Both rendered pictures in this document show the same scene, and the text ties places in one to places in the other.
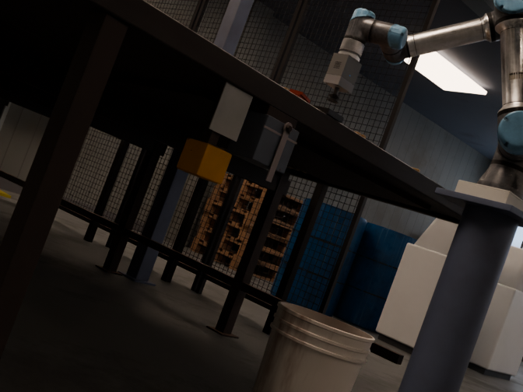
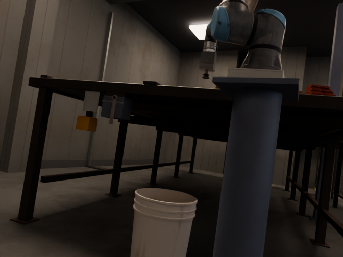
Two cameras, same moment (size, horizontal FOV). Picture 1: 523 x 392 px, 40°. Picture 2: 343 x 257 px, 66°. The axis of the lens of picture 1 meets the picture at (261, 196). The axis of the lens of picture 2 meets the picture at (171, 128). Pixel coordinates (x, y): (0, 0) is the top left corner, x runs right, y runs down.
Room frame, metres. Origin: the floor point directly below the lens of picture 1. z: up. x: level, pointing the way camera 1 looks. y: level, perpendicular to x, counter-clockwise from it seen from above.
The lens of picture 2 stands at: (1.60, -1.46, 0.63)
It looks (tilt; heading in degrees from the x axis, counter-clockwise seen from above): 2 degrees up; 67
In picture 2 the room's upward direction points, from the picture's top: 8 degrees clockwise
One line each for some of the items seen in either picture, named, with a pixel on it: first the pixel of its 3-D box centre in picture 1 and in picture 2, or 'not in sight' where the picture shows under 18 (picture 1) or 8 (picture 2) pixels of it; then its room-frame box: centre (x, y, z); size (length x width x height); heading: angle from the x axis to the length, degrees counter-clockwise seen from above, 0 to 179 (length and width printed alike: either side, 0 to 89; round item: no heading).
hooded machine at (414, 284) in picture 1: (442, 285); not in sight; (6.14, -1.72, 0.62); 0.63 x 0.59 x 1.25; 43
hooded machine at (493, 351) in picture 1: (497, 308); not in sight; (6.87, -2.50, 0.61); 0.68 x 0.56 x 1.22; 130
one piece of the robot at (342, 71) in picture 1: (341, 71); (209, 60); (2.35, -0.10, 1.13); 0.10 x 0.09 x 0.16; 49
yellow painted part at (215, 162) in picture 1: (215, 131); (89, 110); (1.73, 0.16, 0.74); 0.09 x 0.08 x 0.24; 138
